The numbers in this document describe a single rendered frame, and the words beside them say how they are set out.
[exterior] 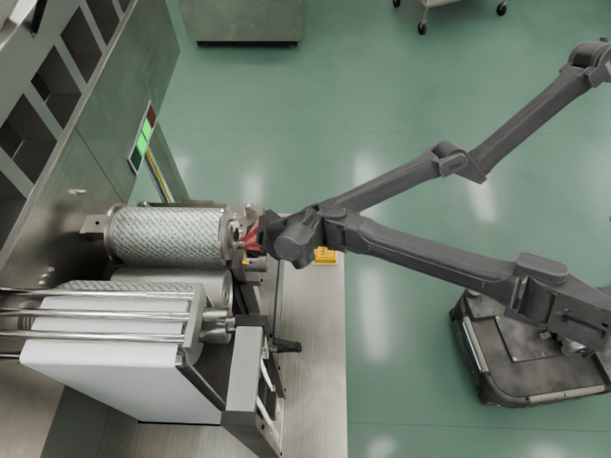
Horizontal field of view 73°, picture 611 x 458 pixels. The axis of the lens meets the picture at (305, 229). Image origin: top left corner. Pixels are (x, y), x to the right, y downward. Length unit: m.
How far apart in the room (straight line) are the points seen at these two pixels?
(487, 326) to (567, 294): 1.41
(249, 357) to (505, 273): 0.41
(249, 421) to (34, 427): 0.51
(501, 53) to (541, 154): 1.15
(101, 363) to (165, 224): 0.36
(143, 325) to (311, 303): 0.66
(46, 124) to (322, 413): 0.92
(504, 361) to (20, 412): 1.74
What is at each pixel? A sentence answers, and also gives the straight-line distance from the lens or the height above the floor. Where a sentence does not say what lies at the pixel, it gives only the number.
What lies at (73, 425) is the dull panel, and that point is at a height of 1.05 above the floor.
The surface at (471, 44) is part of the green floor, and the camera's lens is 4.08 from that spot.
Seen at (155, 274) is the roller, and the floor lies 1.23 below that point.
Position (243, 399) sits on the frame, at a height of 1.44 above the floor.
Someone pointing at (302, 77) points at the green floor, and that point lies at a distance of 3.50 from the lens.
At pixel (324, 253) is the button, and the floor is 0.92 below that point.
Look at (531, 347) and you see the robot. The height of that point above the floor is 0.26.
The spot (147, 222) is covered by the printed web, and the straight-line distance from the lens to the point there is 0.97.
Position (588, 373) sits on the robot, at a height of 0.24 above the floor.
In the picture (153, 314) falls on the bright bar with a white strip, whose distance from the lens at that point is 0.69.
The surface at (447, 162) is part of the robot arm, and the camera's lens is 1.03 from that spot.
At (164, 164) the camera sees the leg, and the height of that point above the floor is 0.65.
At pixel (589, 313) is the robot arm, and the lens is 0.70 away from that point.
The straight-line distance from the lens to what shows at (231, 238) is 0.94.
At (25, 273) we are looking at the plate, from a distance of 0.92.
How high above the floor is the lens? 2.05
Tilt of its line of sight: 56 degrees down
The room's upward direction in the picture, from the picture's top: 2 degrees counter-clockwise
